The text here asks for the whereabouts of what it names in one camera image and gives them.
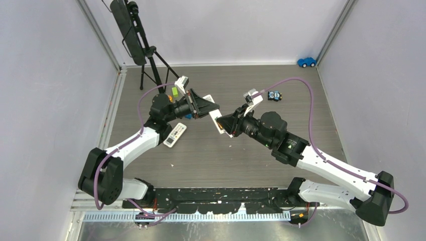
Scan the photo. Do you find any small blue robot toy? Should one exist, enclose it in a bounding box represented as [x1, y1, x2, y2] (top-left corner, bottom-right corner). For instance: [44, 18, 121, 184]
[267, 91, 282, 101]

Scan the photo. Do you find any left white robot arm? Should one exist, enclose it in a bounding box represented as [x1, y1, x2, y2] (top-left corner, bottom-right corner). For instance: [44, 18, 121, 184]
[77, 89, 220, 208]

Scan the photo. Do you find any long white remote control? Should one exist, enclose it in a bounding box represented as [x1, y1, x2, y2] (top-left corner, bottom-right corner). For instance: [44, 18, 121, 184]
[203, 94, 232, 138]

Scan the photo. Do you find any short white remote control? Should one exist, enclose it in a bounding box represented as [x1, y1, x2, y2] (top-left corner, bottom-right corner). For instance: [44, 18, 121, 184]
[163, 123, 187, 148]

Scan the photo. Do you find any black light panel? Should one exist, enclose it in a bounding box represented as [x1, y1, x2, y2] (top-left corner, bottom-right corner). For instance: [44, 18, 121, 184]
[110, 0, 146, 66]

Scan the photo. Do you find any black tripod stand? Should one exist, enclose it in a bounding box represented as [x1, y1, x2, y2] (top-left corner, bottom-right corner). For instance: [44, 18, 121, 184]
[133, 1, 179, 90]

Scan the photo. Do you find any green toy block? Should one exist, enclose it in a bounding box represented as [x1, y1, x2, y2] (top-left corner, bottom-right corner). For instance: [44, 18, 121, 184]
[172, 87, 179, 98]

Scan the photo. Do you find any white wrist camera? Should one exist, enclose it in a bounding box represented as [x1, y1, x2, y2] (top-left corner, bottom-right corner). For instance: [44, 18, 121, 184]
[174, 75, 189, 95]
[243, 89, 263, 116]

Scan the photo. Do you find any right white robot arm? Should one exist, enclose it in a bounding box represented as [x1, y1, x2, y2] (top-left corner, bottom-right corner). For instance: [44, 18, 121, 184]
[216, 111, 394, 226]

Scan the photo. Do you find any blue toy car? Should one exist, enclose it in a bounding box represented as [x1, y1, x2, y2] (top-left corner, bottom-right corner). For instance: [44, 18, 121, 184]
[297, 57, 316, 68]

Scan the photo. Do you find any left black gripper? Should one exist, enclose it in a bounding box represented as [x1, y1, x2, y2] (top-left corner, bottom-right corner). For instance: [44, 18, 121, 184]
[165, 89, 220, 123]

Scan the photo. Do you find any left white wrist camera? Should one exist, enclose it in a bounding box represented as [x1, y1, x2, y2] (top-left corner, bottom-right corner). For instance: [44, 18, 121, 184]
[174, 75, 189, 95]

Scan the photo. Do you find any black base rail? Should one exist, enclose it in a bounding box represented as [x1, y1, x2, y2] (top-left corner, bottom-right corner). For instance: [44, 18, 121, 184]
[122, 187, 314, 214]

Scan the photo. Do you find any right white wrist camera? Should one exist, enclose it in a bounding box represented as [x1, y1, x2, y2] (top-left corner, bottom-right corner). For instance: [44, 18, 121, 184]
[243, 89, 263, 116]

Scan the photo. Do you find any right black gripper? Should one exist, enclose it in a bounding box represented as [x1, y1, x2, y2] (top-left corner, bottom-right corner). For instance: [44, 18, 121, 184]
[217, 103, 274, 148]

